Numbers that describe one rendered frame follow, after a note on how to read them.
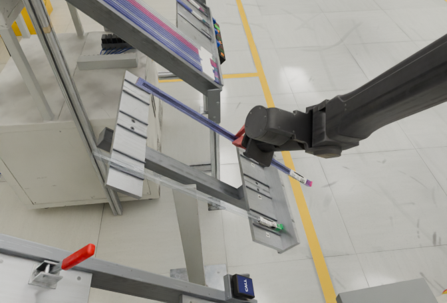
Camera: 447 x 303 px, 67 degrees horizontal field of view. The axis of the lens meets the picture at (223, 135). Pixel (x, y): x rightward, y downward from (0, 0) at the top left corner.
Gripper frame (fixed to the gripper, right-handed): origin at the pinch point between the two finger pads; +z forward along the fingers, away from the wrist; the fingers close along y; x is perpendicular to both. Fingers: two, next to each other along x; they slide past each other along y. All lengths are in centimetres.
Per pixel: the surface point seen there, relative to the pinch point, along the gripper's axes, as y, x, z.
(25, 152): 12, -28, 102
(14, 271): 34.9, -30.1, -4.5
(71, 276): 33.9, -22.3, -3.4
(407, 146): -72, 147, 43
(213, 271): 31, 58, 70
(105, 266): 31.5, -17.8, -3.0
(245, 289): 28.3, 11.4, -3.6
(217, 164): -12, 38, 66
